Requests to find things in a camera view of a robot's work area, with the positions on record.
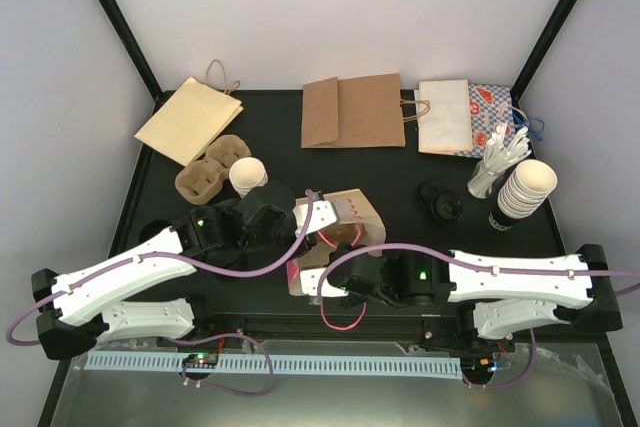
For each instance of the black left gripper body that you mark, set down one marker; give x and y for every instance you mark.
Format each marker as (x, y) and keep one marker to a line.
(259, 240)

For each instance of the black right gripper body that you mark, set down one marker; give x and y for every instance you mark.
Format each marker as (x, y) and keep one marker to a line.
(386, 299)

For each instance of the cake print paper bag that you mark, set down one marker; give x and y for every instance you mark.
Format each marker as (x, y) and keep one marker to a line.
(358, 224)

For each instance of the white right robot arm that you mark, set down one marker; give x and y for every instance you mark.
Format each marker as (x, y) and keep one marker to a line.
(495, 296)

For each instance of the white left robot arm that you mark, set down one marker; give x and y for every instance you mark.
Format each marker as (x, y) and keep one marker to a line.
(79, 310)

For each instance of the white paper coffee cup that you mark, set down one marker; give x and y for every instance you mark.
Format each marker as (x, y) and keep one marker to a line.
(246, 174)

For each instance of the brown pulp cup carrier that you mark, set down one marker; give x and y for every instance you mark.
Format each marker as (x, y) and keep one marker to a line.
(202, 179)

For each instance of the black cup lid stack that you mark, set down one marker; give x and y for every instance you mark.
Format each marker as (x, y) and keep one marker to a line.
(442, 204)

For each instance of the stack of black lids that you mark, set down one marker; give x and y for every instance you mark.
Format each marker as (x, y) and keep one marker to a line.
(159, 236)

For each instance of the brown kraft paper bag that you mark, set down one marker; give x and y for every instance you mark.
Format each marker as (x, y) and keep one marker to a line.
(363, 112)

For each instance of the white paper bag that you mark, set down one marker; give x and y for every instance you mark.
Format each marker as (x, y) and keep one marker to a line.
(442, 115)

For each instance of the stack of paper cups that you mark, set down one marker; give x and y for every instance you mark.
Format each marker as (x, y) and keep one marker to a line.
(528, 186)

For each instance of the white plastic cutlery bunch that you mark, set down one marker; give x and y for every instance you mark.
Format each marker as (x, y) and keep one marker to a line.
(499, 156)

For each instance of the red blue patterned bag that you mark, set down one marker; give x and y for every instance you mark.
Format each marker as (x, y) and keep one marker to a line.
(491, 105)

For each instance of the white perforated front rail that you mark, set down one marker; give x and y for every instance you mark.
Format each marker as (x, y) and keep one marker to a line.
(310, 365)

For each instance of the tan paper bag with handles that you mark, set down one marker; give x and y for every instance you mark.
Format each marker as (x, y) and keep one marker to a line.
(191, 119)

